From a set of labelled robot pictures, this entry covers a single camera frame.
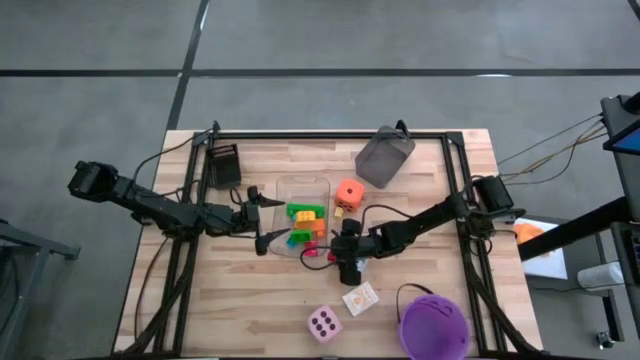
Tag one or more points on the grey fabric bin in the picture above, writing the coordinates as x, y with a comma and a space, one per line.
384, 156

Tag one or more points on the black mesh basket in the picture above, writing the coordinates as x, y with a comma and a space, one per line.
224, 166

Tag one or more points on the small red toy brick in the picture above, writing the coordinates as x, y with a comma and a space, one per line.
330, 257

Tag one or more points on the small black caster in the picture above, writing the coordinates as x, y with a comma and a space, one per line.
605, 340

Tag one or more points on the grey metal cart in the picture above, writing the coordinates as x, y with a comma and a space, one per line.
30, 250

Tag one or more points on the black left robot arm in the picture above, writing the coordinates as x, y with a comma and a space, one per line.
150, 205

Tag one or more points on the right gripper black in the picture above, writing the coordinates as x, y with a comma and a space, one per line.
355, 247

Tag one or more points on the clear plastic container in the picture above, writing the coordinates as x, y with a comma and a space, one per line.
302, 190

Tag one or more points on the long green toy brick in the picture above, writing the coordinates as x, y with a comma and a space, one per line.
292, 208

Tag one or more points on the orange angled toy brick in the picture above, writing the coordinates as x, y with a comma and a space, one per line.
315, 226

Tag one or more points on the orange object on floor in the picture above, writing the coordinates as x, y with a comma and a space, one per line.
530, 232

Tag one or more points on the white paper sheet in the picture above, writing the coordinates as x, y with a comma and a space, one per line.
550, 265

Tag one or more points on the orange foam die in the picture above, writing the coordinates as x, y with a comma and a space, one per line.
350, 194

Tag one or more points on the orange playing card box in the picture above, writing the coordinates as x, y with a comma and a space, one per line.
360, 298

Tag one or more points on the black aluminium table frame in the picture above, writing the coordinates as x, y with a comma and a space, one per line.
325, 135

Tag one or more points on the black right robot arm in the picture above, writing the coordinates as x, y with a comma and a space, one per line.
425, 220

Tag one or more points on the pink foam die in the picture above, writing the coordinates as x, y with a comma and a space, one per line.
324, 323

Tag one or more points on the blue screen tablet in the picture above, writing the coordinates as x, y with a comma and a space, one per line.
625, 140

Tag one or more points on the small yellow toy brick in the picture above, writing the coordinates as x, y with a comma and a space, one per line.
339, 212

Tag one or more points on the teal toy brick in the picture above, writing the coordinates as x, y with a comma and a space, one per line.
291, 242

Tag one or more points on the black equipment stand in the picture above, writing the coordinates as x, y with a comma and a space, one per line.
625, 175

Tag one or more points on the small green toy brick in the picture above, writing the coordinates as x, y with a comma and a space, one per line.
301, 236

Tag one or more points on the white paper towel roll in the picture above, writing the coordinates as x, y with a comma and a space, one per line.
600, 276

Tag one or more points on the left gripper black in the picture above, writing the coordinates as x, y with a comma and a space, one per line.
240, 219

